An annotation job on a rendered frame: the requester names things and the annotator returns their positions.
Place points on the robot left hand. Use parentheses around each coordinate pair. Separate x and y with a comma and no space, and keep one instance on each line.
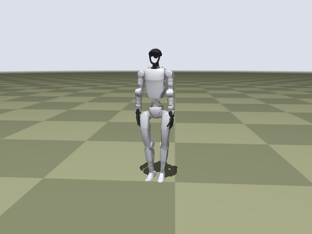
(171,119)

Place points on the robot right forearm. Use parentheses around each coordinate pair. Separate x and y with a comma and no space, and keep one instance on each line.
(138,102)

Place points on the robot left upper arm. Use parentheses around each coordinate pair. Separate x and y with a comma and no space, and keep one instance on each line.
(170,82)

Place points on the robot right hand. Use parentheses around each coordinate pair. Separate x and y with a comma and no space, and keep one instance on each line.
(137,116)

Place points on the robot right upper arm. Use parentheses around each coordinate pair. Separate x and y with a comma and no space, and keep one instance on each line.
(140,83)

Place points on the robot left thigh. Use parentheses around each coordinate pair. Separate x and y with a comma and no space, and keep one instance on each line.
(165,131)

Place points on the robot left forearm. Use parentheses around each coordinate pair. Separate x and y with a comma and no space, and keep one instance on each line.
(171,104)

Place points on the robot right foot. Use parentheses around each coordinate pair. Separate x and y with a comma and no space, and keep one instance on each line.
(151,176)

